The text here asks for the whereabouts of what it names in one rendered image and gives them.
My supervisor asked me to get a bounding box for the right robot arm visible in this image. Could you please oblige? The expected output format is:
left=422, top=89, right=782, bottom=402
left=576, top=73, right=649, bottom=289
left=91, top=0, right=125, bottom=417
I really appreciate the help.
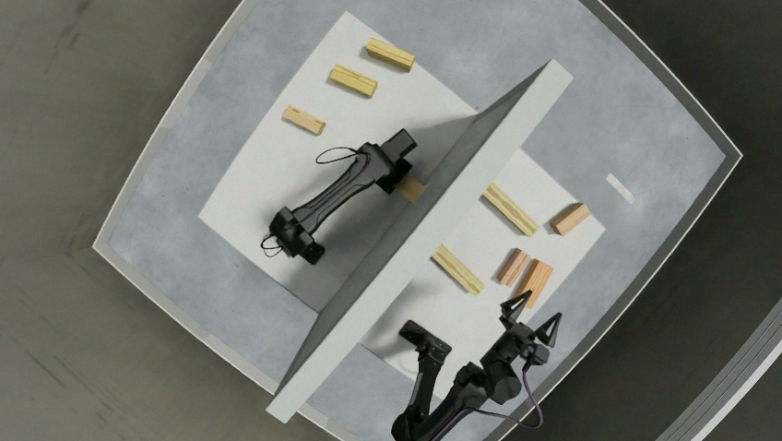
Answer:
left=391, top=320, right=550, bottom=441

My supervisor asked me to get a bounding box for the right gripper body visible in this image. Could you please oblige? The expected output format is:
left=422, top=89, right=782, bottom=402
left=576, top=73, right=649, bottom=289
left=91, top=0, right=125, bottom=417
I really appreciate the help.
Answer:
left=493, top=309, right=548, bottom=365

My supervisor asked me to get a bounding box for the grey panel wall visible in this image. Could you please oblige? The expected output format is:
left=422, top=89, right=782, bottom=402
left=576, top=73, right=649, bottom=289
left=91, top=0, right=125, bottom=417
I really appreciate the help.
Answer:
left=266, top=59, right=574, bottom=423

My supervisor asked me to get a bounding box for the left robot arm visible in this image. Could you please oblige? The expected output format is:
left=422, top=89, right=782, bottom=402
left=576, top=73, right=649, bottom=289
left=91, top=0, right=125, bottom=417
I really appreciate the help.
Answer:
left=268, top=128, right=417, bottom=265

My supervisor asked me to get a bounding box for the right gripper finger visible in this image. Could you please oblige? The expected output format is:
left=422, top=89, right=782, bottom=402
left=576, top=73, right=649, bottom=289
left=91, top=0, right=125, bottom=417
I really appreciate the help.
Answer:
left=500, top=290, right=533, bottom=322
left=535, top=312, right=563, bottom=348

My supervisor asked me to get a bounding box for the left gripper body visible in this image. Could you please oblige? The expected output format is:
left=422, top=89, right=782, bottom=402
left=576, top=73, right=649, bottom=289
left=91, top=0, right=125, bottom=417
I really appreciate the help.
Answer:
left=376, top=158, right=412, bottom=193

